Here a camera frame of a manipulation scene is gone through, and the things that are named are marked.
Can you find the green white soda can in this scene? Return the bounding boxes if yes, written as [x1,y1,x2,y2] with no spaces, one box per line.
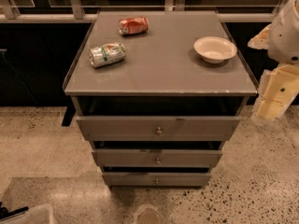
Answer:
[88,43,126,68]

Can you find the white paper bowl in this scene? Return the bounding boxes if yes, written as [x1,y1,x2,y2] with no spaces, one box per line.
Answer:
[193,36,237,64]

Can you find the metal railing frame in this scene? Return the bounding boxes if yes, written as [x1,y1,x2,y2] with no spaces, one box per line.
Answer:
[0,0,288,23]

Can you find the cream gripper fingers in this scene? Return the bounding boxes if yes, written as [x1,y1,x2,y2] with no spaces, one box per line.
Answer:
[251,99,288,122]

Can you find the grey drawer cabinet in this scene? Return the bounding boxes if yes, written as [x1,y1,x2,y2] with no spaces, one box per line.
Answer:
[64,11,257,175]

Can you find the clear plastic bin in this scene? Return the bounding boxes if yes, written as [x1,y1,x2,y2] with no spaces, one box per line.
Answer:
[0,203,58,224]

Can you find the grey top drawer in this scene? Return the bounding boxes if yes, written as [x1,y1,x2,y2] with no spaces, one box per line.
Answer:
[77,116,240,141]

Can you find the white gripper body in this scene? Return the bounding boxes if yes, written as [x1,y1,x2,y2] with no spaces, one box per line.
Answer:
[263,63,299,105]

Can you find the grey drawer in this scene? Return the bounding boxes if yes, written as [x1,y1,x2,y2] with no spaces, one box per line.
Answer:
[77,116,240,141]
[92,149,222,168]
[103,172,211,187]

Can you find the orange crushed soda can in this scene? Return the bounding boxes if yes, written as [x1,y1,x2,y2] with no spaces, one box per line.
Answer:
[119,17,149,35]

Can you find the grey middle drawer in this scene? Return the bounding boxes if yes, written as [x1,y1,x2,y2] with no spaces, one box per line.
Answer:
[92,149,222,168]

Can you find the grey bottom drawer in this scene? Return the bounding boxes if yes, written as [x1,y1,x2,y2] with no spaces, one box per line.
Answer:
[103,172,211,187]

